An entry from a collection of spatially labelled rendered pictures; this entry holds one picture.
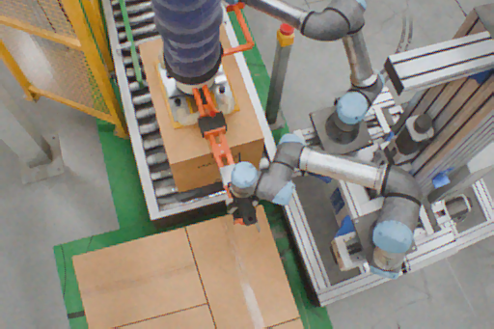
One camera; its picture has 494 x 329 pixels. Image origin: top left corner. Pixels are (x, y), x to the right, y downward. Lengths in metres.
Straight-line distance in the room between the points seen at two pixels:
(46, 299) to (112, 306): 0.77
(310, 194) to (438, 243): 0.98
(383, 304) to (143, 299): 1.45
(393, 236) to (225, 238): 1.24
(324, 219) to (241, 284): 0.71
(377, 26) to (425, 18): 0.43
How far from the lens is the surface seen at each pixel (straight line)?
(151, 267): 2.53
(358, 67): 2.00
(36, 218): 3.33
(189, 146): 2.09
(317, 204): 2.96
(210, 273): 2.50
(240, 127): 2.12
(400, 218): 1.47
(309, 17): 1.77
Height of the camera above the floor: 3.02
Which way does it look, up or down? 67 degrees down
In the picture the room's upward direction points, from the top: 5 degrees clockwise
